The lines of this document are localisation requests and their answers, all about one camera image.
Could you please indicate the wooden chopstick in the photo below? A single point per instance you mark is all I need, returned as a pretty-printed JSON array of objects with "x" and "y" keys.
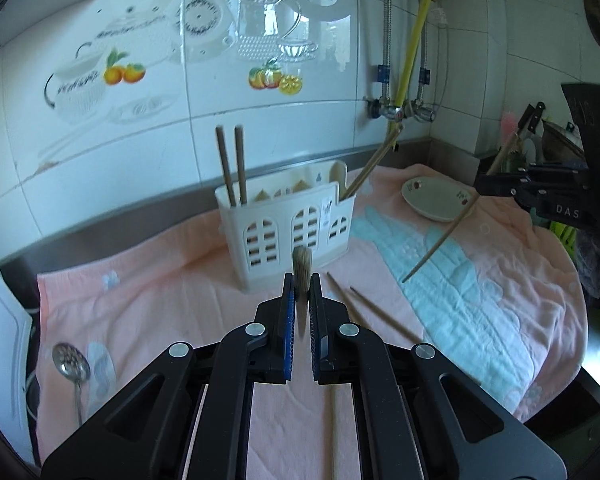
[
  {"x": 302, "y": 270},
  {"x": 440, "y": 240}
]

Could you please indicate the metal pipe valve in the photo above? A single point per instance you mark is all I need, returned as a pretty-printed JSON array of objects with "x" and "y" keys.
[
  {"x": 422, "y": 111},
  {"x": 380, "y": 109}
]

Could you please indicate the cream ceramic dish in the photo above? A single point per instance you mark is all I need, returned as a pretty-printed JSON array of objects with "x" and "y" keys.
[{"x": 430, "y": 200}]

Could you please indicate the pink printed towel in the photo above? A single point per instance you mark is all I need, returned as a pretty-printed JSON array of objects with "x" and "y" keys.
[{"x": 180, "y": 270}]

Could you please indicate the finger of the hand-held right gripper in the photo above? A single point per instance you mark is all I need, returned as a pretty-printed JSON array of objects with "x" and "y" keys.
[
  {"x": 555, "y": 167},
  {"x": 500, "y": 184}
]

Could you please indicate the metal slotted spoon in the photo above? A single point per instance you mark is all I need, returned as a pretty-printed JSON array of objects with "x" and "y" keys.
[{"x": 70, "y": 360}]

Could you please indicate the white microwave oven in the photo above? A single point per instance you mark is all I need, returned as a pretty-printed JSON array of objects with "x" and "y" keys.
[{"x": 5, "y": 360}]

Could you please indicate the pink bottle brush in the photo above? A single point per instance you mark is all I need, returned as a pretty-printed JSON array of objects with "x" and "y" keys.
[{"x": 509, "y": 125}]

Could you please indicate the metal wok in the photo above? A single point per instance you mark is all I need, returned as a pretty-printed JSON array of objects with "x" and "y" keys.
[{"x": 560, "y": 145}]

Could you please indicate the yellow gas pipe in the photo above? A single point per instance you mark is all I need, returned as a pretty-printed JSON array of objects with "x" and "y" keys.
[{"x": 415, "y": 35}]

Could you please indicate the bunch of brown chopsticks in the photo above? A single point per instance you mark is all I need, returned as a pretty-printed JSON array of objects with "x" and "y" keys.
[{"x": 240, "y": 170}]

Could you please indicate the green plastic basket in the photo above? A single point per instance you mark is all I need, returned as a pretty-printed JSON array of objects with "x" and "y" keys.
[{"x": 562, "y": 235}]

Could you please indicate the white plastic chopstick holder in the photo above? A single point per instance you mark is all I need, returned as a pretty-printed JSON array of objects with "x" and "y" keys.
[{"x": 283, "y": 230}]

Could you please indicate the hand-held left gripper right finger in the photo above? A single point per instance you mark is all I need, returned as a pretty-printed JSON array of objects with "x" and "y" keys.
[{"x": 317, "y": 345}]

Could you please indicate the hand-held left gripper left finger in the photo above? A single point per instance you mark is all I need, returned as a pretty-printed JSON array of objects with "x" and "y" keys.
[{"x": 290, "y": 340}]

